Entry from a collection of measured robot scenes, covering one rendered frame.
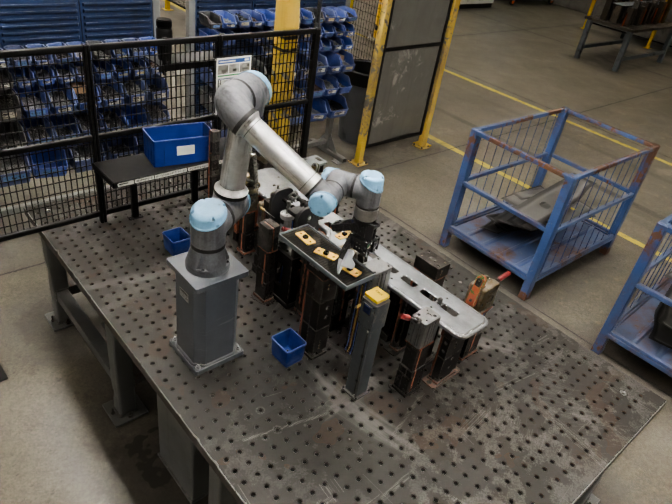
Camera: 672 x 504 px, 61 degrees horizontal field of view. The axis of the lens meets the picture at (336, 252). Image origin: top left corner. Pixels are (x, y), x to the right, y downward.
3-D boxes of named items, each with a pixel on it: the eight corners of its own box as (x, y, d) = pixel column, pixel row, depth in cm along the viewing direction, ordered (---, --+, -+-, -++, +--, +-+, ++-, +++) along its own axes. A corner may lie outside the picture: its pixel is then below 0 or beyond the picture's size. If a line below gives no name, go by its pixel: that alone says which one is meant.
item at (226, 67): (250, 111, 307) (253, 52, 290) (213, 117, 293) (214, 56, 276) (248, 110, 308) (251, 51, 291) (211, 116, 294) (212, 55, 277)
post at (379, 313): (369, 392, 214) (392, 300, 189) (355, 401, 209) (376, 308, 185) (355, 379, 218) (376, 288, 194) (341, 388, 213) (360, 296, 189)
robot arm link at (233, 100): (211, 80, 157) (341, 204, 163) (231, 70, 166) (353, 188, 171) (192, 109, 163) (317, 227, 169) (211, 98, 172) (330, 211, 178)
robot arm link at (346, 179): (316, 174, 173) (350, 184, 171) (329, 161, 182) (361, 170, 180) (313, 197, 178) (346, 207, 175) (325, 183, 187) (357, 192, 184)
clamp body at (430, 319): (424, 389, 219) (447, 317, 199) (404, 402, 212) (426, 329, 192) (406, 373, 224) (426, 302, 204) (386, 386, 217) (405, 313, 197)
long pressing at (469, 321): (496, 320, 213) (497, 317, 212) (459, 344, 199) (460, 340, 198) (272, 167, 291) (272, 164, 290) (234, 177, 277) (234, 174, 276)
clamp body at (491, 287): (481, 351, 242) (507, 282, 221) (459, 365, 233) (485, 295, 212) (461, 336, 248) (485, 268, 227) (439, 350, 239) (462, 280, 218)
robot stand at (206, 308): (196, 376, 208) (196, 290, 186) (168, 343, 220) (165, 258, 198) (244, 354, 221) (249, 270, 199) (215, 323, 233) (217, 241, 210)
